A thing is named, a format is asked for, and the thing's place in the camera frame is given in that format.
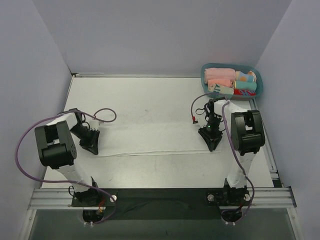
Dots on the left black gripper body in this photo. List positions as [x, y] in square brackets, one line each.
[88, 136]

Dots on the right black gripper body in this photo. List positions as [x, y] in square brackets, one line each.
[210, 131]

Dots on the white towel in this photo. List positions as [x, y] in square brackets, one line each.
[150, 139]

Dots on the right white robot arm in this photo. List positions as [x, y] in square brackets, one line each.
[244, 129]

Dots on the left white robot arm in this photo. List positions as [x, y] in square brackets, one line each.
[57, 150]

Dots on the patterned white-teal rolled towel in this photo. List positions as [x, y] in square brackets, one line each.
[221, 90]

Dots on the red patterned rolled towel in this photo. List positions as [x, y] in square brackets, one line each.
[244, 92]

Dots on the salmon rolled towel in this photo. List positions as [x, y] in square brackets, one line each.
[220, 81]

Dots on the teal rolled towel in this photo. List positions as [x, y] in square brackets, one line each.
[244, 85]

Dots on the pink rolled towel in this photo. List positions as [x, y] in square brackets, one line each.
[219, 73]

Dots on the cartoon print rolled towel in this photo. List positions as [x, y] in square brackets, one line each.
[249, 77]

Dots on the teal plastic basket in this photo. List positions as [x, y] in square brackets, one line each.
[243, 68]

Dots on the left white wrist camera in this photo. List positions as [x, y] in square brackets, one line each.
[95, 125]

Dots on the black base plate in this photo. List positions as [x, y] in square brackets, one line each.
[166, 204]

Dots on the aluminium frame rail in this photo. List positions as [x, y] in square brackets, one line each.
[60, 199]

